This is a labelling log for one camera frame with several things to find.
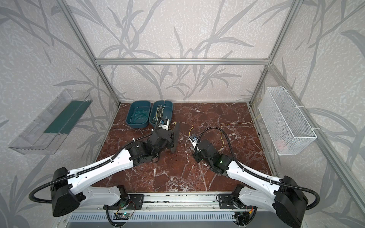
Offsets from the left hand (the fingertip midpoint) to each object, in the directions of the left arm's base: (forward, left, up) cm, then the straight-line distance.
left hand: (175, 130), depth 76 cm
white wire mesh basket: (-7, -51, +13) cm, 53 cm away
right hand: (-2, -11, -9) cm, 14 cm away
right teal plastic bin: (+35, +12, -26) cm, 45 cm away
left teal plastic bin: (+37, +29, -22) cm, 52 cm away
